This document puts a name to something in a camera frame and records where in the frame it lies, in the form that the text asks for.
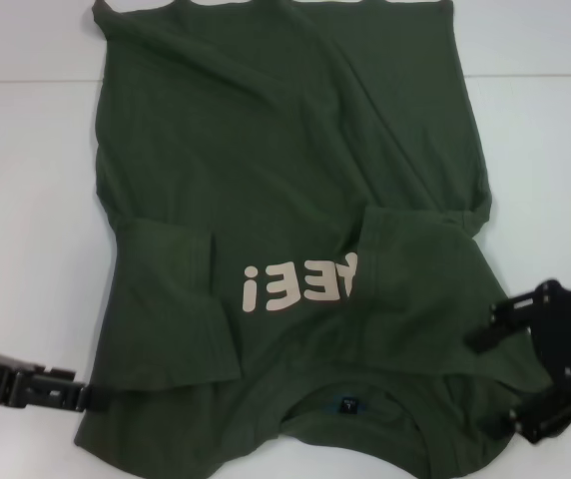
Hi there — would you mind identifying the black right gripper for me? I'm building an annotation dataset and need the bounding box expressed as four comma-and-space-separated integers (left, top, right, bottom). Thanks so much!
464, 277, 571, 445

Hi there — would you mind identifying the dark green t-shirt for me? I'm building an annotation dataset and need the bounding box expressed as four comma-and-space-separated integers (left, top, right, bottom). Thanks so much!
73, 0, 551, 479

